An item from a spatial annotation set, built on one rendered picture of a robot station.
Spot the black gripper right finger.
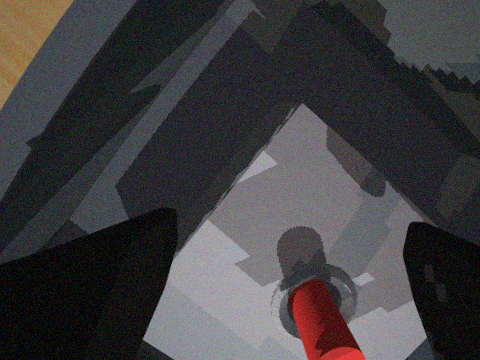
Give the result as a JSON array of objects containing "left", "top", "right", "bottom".
[{"left": 403, "top": 221, "right": 480, "bottom": 360}]

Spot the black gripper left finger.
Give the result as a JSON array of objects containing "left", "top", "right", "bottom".
[{"left": 0, "top": 207, "right": 179, "bottom": 360}]

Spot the red peg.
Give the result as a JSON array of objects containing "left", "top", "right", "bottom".
[{"left": 288, "top": 280, "right": 365, "bottom": 360}]

